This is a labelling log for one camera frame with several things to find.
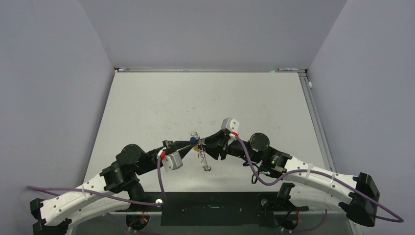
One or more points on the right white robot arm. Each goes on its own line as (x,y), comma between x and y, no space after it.
(356,196)

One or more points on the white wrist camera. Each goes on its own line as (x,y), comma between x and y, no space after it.
(230,125)
(171,161)

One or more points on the aluminium frame rail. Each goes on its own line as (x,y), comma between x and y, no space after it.
(318,127)

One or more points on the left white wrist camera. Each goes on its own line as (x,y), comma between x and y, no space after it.
(171,161)

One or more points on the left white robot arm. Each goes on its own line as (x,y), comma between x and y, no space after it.
(116,187)

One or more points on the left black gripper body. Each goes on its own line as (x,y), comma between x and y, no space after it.
(168,145)

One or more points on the perforated metal keyring disc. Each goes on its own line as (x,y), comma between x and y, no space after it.
(201,152)

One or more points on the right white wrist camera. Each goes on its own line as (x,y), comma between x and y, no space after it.
(230,125)

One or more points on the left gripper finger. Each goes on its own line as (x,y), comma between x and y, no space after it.
(177,145)
(185,150)

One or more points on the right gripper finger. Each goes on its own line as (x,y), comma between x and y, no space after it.
(214,150)
(220,138)

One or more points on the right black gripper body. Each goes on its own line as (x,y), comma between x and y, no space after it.
(235,148)

